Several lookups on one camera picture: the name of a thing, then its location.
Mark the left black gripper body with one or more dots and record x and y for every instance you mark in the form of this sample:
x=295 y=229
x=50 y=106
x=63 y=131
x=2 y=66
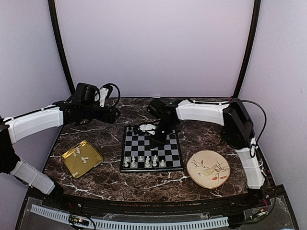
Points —
x=88 y=113

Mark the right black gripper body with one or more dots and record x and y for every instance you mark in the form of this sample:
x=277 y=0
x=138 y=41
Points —
x=167 y=127

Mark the gold square tray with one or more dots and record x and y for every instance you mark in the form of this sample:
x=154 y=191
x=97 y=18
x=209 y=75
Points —
x=81 y=158

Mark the black grey chessboard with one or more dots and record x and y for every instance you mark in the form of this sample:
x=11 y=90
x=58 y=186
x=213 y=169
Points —
x=137 y=143

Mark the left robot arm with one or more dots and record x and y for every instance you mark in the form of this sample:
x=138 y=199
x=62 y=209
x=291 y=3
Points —
x=13 y=129

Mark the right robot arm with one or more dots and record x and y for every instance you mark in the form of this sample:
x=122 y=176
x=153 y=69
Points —
x=238 y=128

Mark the cream plate with bird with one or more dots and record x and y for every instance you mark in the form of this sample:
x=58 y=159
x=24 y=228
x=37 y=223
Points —
x=208 y=169

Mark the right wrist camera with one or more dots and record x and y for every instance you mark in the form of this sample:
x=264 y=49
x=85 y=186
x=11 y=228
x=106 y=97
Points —
x=149 y=128

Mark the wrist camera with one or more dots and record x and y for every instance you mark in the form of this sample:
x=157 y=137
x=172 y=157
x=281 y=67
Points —
x=105 y=92
x=149 y=128

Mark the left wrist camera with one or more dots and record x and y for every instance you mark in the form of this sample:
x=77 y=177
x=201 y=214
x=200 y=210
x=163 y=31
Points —
x=105 y=92

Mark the left black frame post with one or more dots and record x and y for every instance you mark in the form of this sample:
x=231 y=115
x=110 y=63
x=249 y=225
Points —
x=59 y=44

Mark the black frame post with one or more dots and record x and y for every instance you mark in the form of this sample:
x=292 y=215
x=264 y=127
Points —
x=59 y=44
x=249 y=46

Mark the white slotted cable duct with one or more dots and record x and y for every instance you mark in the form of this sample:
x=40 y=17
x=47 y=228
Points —
x=102 y=224

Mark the right black frame post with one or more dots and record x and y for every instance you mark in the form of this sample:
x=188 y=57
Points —
x=249 y=46

